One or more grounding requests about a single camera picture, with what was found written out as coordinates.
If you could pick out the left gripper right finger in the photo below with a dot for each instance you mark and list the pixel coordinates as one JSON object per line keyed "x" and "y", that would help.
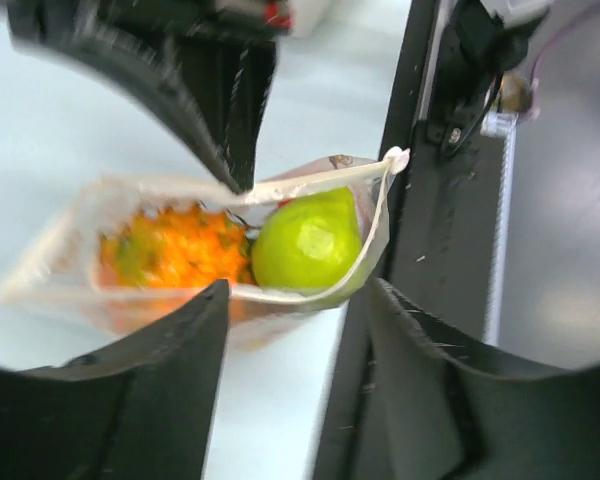
{"x": 457, "y": 408}

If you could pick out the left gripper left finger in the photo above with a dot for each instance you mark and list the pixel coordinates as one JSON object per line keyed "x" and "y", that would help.
{"x": 139, "y": 408}

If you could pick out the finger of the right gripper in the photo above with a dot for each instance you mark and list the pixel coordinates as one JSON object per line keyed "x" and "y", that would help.
{"x": 150, "y": 75}

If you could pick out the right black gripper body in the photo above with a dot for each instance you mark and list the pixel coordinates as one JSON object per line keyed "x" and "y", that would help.
{"x": 227, "y": 53}

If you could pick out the orange toy pineapple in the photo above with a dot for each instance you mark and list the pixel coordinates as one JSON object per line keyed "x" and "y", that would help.
{"x": 170, "y": 248}

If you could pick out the clear zip top bag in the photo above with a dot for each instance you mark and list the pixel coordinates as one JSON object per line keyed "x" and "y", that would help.
{"x": 57, "y": 274}

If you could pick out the green toy apple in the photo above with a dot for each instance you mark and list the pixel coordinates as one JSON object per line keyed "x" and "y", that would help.
{"x": 309, "y": 244}

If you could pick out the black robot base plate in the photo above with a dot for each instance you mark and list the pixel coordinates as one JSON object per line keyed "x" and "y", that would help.
{"x": 443, "y": 220}

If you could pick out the white slotted cable duct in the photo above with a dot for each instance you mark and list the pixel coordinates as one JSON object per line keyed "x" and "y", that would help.
{"x": 502, "y": 126}

